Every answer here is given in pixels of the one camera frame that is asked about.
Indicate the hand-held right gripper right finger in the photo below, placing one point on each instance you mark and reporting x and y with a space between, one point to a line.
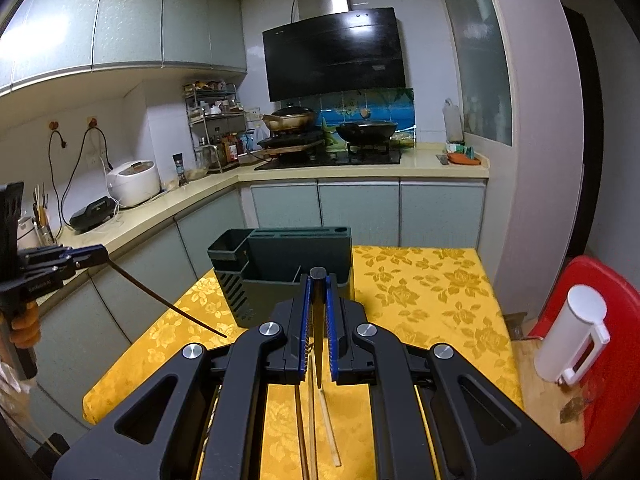
331 330

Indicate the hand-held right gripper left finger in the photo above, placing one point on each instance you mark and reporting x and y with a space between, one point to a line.
306 325

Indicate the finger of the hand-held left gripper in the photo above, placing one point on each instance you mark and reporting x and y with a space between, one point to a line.
50 272
85 255

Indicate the dark green utensil holder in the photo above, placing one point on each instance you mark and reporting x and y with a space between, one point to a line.
270 260

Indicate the reddish brown chopstick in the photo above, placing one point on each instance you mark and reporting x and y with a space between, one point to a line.
165 300

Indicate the light bamboo chopstick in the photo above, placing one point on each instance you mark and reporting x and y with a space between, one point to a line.
313 425
330 430

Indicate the brown wooden chopstick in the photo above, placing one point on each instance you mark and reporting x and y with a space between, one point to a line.
301 435

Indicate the person's left hand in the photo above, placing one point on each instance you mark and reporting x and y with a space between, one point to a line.
26 327

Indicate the countertop chopstick cup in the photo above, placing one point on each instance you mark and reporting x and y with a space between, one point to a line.
44 227

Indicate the black sandwich maker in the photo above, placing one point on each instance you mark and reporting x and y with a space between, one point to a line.
92 214

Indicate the white rice cooker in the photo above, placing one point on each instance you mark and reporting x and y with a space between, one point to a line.
134 182

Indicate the yellow floral tablecloth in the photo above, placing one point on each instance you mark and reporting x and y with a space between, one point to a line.
425 300

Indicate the black pepper grinder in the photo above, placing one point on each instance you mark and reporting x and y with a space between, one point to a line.
180 170

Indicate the beige kitchen countertop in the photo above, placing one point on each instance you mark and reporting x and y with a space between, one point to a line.
300 172

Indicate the black gas stove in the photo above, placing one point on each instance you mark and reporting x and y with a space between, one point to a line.
340 159

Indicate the metal spice rack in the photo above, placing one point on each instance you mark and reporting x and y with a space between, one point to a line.
215 117

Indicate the clear plastic jug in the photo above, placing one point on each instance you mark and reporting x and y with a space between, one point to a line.
254 141

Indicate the black wok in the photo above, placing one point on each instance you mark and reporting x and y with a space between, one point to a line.
367 131

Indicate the orange tray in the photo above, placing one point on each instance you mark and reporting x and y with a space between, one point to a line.
465 160

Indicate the blue scenic tile panel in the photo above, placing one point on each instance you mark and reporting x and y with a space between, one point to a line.
380 105

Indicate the grey upper kitchen cabinets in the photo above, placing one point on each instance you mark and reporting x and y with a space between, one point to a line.
125 15

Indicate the white pitcher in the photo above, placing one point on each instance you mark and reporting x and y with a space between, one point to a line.
567 330

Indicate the white plastic bottle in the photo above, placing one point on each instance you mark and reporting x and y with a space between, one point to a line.
453 122

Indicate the black range hood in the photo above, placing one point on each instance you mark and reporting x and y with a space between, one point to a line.
335 55

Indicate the red plastic chair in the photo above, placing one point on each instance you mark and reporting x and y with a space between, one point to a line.
612 400

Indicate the frosted glass window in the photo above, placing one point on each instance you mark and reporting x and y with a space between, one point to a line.
475 45

